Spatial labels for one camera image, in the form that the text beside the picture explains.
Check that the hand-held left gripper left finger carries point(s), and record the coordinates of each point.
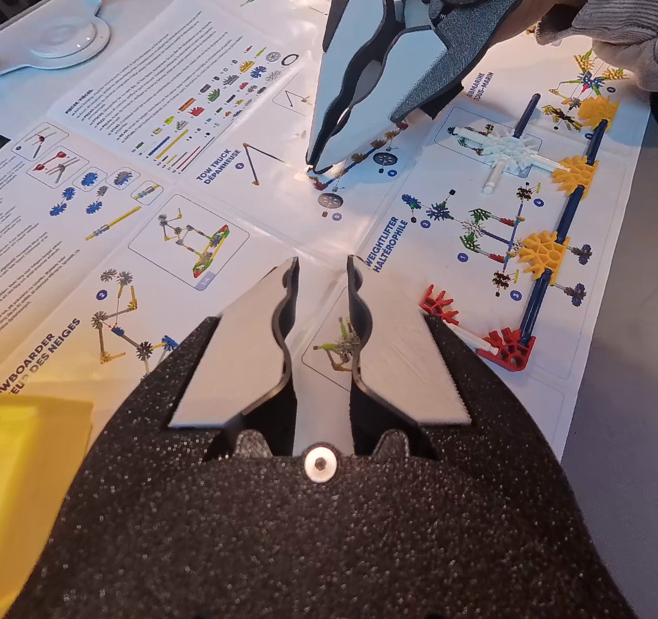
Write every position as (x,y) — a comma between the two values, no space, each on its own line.
(236,367)

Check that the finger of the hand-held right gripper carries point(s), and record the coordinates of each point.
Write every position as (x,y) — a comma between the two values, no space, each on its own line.
(349,38)
(406,69)

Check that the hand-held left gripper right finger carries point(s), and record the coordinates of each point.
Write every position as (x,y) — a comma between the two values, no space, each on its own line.
(411,367)

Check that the red toy connector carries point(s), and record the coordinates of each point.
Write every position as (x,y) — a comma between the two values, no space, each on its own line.
(509,346)
(437,303)

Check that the white toy rod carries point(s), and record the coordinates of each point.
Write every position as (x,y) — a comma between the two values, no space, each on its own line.
(475,340)

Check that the blue rod orange connector assembly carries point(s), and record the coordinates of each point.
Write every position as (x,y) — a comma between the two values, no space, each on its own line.
(542,254)

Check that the yellow divided parts bin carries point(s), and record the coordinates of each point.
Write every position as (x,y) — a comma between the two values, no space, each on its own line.
(36,449)

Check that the person's right forearm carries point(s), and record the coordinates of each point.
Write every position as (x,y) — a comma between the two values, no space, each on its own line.
(627,12)

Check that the white connector rod assembly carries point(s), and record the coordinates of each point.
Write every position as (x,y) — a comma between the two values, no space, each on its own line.
(506,149)

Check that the printed instruction sheet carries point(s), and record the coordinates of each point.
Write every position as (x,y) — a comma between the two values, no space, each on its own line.
(360,228)

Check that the white metal stand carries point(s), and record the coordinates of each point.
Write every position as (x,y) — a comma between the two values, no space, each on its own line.
(67,38)

